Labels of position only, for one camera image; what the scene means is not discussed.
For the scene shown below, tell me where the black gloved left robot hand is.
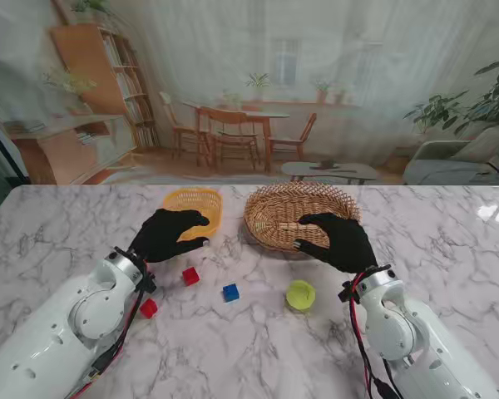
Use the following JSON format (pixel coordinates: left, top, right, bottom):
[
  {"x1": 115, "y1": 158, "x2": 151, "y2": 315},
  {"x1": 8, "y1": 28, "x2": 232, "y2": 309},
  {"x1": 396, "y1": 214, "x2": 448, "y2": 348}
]
[{"x1": 128, "y1": 209, "x2": 211, "y2": 264}]

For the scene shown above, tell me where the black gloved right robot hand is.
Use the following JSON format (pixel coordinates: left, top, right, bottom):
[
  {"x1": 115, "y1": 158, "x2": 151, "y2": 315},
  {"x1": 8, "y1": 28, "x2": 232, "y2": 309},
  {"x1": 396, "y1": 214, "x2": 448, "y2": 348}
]
[{"x1": 295, "y1": 213, "x2": 378, "y2": 274}]

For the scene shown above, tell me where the red toy block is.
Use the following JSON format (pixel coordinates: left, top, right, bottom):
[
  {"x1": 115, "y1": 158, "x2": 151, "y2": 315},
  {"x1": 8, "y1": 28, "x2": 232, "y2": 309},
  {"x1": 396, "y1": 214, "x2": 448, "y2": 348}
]
[
  {"x1": 181, "y1": 267, "x2": 201, "y2": 287},
  {"x1": 139, "y1": 298, "x2": 159, "y2": 319}
]

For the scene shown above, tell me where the yellow-green tennis ball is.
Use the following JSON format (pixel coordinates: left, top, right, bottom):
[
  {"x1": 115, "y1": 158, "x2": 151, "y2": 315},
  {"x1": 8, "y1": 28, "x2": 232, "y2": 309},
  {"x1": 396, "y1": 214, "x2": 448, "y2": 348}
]
[{"x1": 285, "y1": 279, "x2": 317, "y2": 311}]

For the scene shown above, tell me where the yellow plastic mesh basket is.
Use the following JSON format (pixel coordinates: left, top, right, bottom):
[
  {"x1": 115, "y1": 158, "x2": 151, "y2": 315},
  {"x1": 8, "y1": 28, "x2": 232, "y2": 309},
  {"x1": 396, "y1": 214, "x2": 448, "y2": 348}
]
[{"x1": 162, "y1": 187, "x2": 225, "y2": 241}]

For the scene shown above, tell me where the oval wicker basket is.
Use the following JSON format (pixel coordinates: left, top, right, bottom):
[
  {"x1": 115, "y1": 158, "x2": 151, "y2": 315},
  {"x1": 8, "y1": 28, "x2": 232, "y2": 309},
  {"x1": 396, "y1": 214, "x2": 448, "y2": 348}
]
[{"x1": 243, "y1": 180, "x2": 362, "y2": 254}]

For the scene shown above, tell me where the black backdrop stand pole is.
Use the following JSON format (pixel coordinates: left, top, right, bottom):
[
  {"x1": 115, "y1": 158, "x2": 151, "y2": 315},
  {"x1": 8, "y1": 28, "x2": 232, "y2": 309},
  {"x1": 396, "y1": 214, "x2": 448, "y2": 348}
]
[{"x1": 0, "y1": 111, "x2": 30, "y2": 184}]

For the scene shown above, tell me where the dining room print backdrop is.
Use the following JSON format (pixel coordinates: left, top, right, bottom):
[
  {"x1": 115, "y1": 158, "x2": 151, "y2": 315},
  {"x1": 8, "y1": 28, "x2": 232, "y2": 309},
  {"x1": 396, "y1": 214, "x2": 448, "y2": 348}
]
[{"x1": 0, "y1": 0, "x2": 499, "y2": 186}]

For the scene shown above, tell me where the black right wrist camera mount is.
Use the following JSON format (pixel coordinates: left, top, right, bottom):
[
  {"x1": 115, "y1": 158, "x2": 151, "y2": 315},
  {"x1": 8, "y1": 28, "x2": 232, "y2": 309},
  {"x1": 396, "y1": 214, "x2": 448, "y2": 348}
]
[{"x1": 338, "y1": 280, "x2": 361, "y2": 303}]

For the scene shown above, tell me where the red black right arm cable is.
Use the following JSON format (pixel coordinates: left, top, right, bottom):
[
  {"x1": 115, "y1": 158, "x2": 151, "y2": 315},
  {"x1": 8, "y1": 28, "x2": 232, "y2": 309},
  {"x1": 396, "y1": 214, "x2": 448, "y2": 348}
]
[{"x1": 347, "y1": 272, "x2": 404, "y2": 399}]

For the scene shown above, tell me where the red black arm cable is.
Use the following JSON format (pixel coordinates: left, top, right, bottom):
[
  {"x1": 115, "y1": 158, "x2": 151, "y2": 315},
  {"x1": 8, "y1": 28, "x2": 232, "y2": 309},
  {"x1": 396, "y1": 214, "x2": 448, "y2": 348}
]
[
  {"x1": 64, "y1": 265, "x2": 151, "y2": 399},
  {"x1": 347, "y1": 272, "x2": 404, "y2": 399}
]

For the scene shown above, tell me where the red black left arm cable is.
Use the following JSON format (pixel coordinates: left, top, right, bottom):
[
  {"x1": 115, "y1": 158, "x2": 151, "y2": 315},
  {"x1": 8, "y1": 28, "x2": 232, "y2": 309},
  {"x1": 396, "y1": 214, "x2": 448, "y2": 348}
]
[{"x1": 64, "y1": 265, "x2": 151, "y2": 399}]

